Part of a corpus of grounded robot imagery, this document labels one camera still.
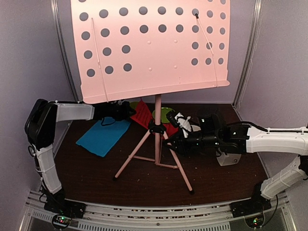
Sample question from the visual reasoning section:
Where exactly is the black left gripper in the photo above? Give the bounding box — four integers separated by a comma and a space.
105, 101, 136, 121

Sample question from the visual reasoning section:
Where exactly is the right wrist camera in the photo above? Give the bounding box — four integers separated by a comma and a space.
167, 111, 201, 138

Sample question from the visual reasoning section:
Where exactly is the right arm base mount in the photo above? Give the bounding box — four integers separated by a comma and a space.
230, 199, 271, 229

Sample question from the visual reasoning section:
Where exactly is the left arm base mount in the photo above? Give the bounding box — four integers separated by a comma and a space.
44, 200, 86, 230

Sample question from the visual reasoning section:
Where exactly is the aluminium front rail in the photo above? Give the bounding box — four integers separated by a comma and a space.
24, 190, 292, 231

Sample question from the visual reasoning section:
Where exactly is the small green bowl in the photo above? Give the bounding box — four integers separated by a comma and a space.
130, 102, 139, 110

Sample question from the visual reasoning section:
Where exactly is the grey metronome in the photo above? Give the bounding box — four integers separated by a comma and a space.
216, 151, 242, 167

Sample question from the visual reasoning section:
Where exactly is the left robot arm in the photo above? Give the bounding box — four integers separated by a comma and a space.
25, 99, 136, 214

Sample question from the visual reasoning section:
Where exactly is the blue cloth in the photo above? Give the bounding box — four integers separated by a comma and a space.
76, 117, 131, 157

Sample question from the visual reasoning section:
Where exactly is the pink music stand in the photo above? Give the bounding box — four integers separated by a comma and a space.
69, 0, 231, 195

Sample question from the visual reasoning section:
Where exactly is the green plate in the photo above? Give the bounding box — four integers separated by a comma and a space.
161, 107, 175, 124

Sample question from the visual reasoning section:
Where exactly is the red sheet music mat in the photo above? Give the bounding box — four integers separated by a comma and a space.
131, 101, 179, 137

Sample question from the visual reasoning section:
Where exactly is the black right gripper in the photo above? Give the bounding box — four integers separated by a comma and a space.
162, 128, 220, 157

